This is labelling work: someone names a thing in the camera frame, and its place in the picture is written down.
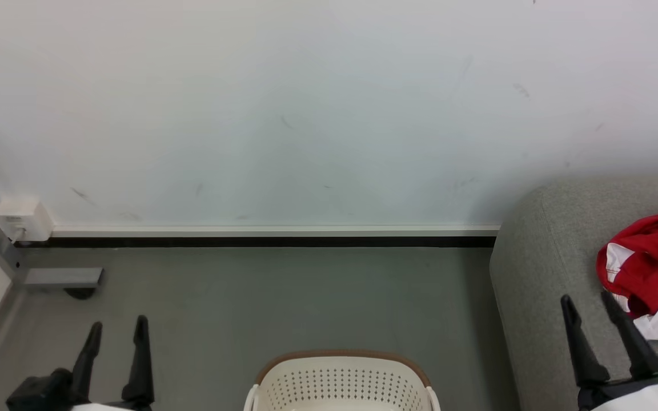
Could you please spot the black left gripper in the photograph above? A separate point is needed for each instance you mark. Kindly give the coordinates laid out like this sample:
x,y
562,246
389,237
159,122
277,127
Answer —
x,y
43,394

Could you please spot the red and white garment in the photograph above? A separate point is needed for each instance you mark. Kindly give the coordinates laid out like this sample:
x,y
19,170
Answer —
x,y
643,251

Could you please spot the white perforated laundry basket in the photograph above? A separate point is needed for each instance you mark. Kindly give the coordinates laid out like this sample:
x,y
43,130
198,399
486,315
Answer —
x,y
340,388

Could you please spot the grey fabric sofa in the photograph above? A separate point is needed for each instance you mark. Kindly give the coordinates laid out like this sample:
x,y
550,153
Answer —
x,y
546,274

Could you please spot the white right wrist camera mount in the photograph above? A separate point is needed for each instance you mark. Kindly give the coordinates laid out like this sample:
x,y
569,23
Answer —
x,y
649,401

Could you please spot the black round frame foot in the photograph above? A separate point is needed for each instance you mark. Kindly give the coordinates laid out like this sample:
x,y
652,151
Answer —
x,y
80,293

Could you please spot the grey metal frame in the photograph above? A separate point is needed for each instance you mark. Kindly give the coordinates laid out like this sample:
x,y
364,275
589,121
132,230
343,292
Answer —
x,y
60,277

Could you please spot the white wall socket box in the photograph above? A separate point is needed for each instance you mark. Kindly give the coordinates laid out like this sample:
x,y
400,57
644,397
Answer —
x,y
23,217

